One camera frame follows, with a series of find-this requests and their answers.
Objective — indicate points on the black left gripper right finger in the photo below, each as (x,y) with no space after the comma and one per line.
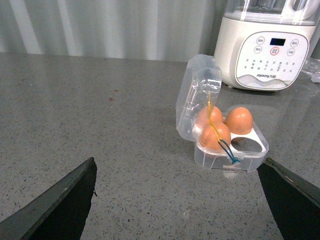
(294,202)

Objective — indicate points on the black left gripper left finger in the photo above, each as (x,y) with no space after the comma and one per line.
(59,213)

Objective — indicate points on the clear plastic egg box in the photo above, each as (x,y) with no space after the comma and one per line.
(201,76)

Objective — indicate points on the brown egg back right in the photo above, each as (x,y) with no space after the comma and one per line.
(239,121)

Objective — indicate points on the brown egg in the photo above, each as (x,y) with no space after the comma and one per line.
(202,117)
(208,138)
(239,121)

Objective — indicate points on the brown egg front left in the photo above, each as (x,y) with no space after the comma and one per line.
(208,138)

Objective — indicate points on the brown egg back left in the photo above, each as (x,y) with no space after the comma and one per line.
(202,117)

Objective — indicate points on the blue rubber band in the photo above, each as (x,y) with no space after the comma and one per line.
(226,148)

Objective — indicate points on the yellow rubber band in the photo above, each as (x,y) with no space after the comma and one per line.
(210,108)

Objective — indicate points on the clear plastic bag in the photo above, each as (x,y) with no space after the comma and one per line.
(311,70)

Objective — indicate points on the white Joyoung blender appliance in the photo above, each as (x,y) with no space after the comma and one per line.
(263,44)

